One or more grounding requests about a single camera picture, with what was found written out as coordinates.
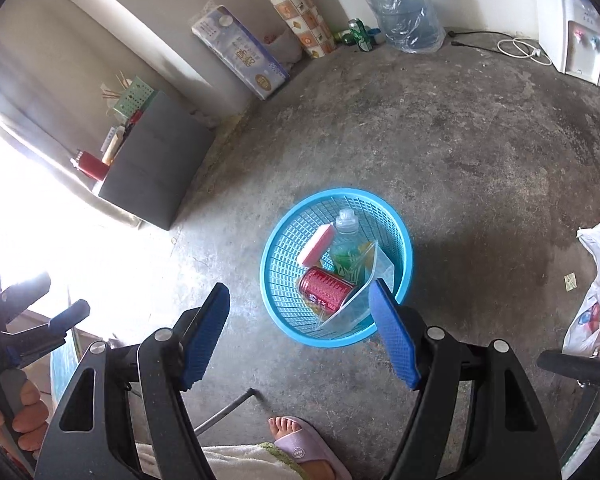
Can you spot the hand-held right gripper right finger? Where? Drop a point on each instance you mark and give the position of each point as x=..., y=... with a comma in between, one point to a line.
x=395, y=335

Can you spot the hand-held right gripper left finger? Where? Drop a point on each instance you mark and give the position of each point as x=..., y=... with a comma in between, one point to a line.
x=205, y=340

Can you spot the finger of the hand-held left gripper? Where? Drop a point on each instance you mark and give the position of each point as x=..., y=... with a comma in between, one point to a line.
x=27, y=290
x=70, y=315

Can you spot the clear plastic container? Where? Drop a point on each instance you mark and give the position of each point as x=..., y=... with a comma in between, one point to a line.
x=350, y=317

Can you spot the red drink can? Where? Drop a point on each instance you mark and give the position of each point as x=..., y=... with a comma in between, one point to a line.
x=325, y=287

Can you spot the pink sponge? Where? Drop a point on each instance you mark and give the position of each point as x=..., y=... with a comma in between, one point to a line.
x=316, y=245

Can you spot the blue mesh basket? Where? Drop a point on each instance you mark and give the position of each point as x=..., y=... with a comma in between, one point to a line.
x=290, y=240

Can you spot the person's left hand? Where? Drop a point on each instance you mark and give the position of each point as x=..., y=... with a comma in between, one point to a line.
x=30, y=417

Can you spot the metal table leg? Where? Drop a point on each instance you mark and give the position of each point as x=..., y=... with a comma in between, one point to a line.
x=225, y=412

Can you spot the clear plastic bottle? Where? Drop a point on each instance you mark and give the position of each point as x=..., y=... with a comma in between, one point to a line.
x=347, y=240

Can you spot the person's foot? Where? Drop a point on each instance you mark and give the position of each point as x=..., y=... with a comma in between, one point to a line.
x=287, y=430

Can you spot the white fluffy blanket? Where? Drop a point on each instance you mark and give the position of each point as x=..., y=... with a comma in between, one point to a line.
x=230, y=460

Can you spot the red thermos flask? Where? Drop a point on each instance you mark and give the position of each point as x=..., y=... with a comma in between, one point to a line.
x=92, y=166

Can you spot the lilac slipper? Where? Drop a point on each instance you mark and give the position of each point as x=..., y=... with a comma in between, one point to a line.
x=305, y=450

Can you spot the cream tube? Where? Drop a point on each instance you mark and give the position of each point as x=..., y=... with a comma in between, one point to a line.
x=113, y=149

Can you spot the grey cabinet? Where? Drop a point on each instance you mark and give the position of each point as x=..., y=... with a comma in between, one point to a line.
x=155, y=170

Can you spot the beige window curtain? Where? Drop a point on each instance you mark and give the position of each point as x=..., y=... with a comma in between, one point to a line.
x=40, y=110

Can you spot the black tube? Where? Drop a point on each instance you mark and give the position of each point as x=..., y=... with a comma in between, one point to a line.
x=575, y=367

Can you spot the small paper scrap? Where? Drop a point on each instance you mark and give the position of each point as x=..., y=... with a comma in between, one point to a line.
x=572, y=281

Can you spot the white printed plastic bag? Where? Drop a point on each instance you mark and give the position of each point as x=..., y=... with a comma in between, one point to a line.
x=597, y=305

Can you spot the green storage basket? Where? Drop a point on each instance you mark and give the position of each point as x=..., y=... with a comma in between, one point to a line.
x=135, y=97

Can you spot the tissue paper pack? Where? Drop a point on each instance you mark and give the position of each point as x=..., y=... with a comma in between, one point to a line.
x=240, y=55

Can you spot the green drink can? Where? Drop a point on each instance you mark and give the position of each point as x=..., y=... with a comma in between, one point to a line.
x=361, y=35

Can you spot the green bottle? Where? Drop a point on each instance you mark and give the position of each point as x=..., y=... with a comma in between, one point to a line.
x=340, y=36

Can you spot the large water jug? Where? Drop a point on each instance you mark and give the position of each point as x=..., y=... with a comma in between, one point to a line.
x=405, y=10

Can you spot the patterned rolled mat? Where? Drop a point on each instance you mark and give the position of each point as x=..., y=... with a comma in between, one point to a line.
x=300, y=15

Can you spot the white water dispenser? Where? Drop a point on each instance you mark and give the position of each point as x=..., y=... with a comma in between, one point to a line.
x=570, y=35

